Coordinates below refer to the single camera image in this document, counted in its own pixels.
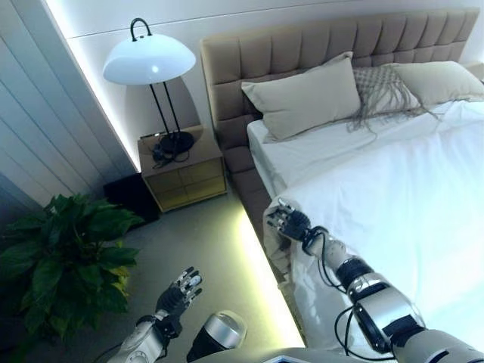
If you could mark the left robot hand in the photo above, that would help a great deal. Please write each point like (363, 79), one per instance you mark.
(175, 295)

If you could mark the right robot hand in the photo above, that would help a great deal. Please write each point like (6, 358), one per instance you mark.
(293, 223)

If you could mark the white duvet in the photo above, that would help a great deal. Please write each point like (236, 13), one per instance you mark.
(397, 189)

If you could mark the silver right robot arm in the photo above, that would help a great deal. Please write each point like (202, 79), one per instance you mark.
(385, 302)

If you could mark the white pillow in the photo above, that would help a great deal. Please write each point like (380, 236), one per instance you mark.
(302, 147)

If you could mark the wooden nightstand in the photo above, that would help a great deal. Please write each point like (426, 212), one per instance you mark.
(185, 177)

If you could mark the green potted plant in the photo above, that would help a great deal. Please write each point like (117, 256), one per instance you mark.
(64, 257)

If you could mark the large beige pillow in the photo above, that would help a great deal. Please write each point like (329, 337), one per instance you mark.
(438, 81)
(302, 98)

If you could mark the macrame fringed cushion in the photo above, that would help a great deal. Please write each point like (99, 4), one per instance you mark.
(382, 87)

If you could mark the white dome table lamp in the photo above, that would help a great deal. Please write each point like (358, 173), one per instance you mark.
(147, 60)

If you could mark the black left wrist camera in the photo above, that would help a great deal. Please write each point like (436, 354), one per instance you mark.
(169, 326)

